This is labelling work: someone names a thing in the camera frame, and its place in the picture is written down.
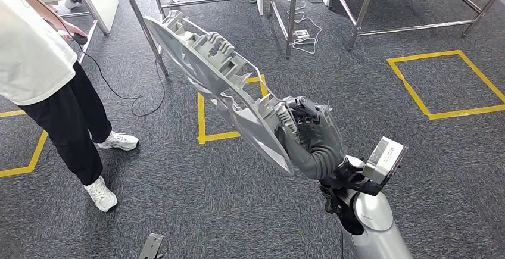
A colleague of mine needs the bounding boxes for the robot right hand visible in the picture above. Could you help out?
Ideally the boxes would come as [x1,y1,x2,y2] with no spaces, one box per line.
[275,96,349,161]

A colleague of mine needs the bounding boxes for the silver wheel hubcap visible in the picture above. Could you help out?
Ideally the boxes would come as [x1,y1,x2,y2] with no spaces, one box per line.
[144,10,295,176]

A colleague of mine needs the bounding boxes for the yellow floor tape square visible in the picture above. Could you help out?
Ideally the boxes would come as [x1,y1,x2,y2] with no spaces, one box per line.
[386,49,505,121]
[196,74,269,145]

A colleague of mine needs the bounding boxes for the person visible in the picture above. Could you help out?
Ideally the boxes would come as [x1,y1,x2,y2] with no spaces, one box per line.
[0,0,139,213]

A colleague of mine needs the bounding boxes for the white floor cable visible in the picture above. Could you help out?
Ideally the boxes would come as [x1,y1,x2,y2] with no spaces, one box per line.
[275,0,323,55]

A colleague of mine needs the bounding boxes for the steel tube frame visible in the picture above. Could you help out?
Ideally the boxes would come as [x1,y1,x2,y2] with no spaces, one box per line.
[329,0,505,49]

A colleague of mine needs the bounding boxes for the black floor cable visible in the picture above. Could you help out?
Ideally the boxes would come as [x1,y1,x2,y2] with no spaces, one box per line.
[77,40,167,118]

